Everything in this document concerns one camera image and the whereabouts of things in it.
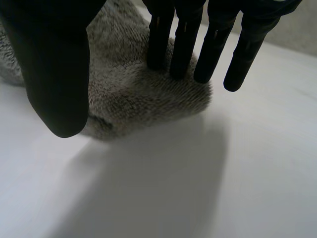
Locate grey towel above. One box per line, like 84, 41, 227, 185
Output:
0, 0, 214, 141

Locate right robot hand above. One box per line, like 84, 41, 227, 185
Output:
0, 0, 304, 139

